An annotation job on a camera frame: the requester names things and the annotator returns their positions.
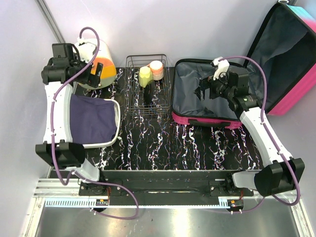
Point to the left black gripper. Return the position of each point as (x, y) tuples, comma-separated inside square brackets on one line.
[(92, 79)]

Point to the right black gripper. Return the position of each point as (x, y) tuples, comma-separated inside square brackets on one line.
[(209, 82)]

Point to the white rectangular tray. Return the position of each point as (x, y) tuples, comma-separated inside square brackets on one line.
[(118, 118)]

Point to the purple garment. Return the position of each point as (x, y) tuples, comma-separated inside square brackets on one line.
[(93, 121)]

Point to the pink teal cartoon suitcase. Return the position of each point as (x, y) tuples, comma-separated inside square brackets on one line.
[(281, 63)]

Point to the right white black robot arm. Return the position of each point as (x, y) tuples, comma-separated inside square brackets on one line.
[(281, 172)]

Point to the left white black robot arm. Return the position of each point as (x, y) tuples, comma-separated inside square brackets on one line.
[(69, 63)]

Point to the yellow faceted cup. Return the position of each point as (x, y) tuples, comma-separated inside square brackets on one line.
[(145, 76)]

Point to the black object in basket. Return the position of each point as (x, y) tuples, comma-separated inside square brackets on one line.
[(149, 92)]

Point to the pink ribbed cup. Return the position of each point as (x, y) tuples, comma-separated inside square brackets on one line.
[(156, 69)]

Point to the black marble pattern mat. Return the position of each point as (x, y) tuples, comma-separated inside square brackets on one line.
[(158, 143)]

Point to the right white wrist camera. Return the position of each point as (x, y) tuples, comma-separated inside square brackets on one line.
[(221, 65)]

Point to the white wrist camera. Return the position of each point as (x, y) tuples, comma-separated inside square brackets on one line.
[(86, 48), (221, 65)]

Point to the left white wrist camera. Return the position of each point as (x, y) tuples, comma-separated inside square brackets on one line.
[(86, 48)]

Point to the black wire basket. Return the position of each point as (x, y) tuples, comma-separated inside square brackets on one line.
[(153, 99)]

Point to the aluminium frame rail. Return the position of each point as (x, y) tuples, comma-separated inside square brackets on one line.
[(79, 196)]

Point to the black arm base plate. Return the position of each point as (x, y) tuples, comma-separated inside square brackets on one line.
[(214, 183)]

